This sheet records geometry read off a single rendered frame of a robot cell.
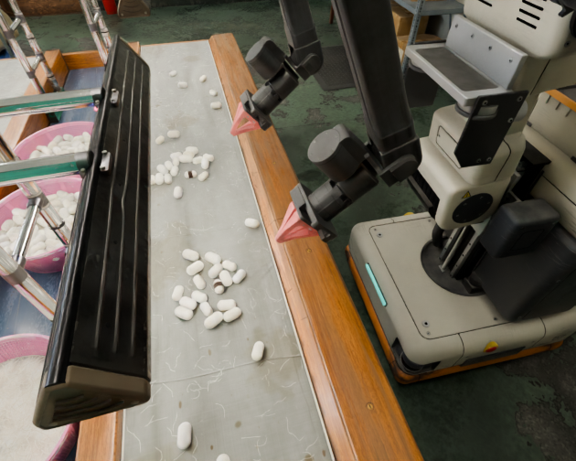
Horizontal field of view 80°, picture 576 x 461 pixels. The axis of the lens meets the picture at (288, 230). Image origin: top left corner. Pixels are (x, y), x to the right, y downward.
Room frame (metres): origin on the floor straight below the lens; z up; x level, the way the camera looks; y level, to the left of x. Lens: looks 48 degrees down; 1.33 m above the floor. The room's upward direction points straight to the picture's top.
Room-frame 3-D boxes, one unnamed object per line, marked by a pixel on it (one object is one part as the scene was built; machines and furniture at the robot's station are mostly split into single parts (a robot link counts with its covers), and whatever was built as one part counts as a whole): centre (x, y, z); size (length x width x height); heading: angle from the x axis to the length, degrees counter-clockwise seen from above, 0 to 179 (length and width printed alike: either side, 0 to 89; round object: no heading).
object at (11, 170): (0.35, 0.30, 0.90); 0.20 x 0.19 x 0.45; 15
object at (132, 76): (0.37, 0.23, 1.08); 0.62 x 0.08 x 0.07; 15
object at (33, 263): (0.56, 0.57, 0.72); 0.27 x 0.27 x 0.10
